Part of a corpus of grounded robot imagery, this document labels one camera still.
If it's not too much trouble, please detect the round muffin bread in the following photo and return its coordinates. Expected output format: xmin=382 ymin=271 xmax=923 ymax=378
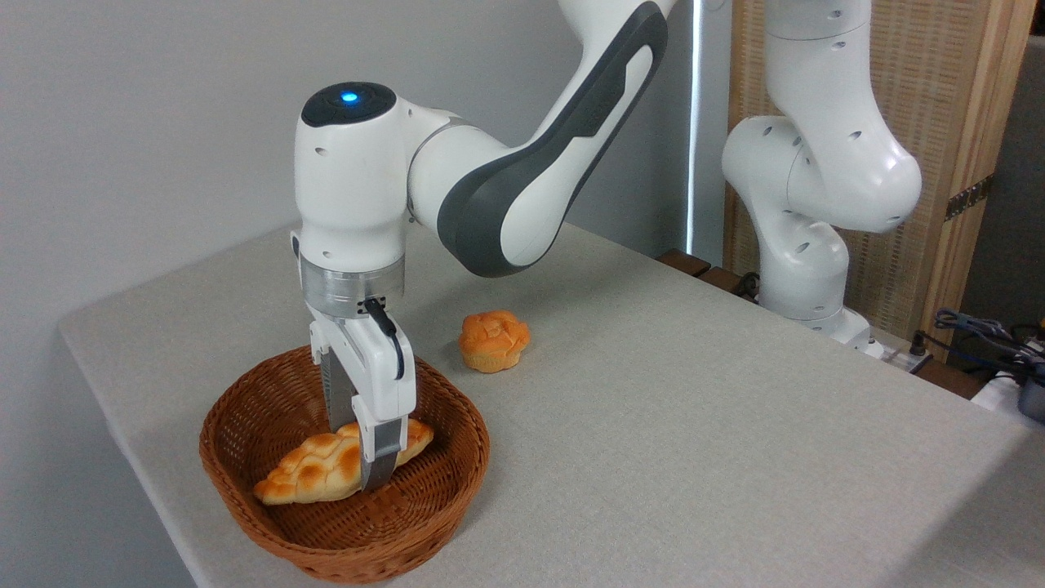
xmin=458 ymin=310 xmax=531 ymax=374

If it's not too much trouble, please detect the long braided bread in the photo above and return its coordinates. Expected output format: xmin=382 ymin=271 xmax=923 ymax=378
xmin=253 ymin=418 xmax=435 ymax=506

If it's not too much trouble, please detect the metal screen hinge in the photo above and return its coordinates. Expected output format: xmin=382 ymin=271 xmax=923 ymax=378
xmin=945 ymin=174 xmax=996 ymax=222

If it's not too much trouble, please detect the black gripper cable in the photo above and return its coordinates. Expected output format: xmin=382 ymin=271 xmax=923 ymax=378
xmin=362 ymin=297 xmax=406 ymax=383

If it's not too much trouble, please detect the brown wicker basket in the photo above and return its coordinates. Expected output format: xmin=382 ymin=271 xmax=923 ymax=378
xmin=199 ymin=338 xmax=491 ymax=584

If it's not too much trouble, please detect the black cable bundle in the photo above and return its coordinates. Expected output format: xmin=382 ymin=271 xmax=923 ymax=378
xmin=933 ymin=308 xmax=1045 ymax=378

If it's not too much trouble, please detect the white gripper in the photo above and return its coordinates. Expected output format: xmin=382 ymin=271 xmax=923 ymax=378
xmin=308 ymin=304 xmax=418 ymax=493

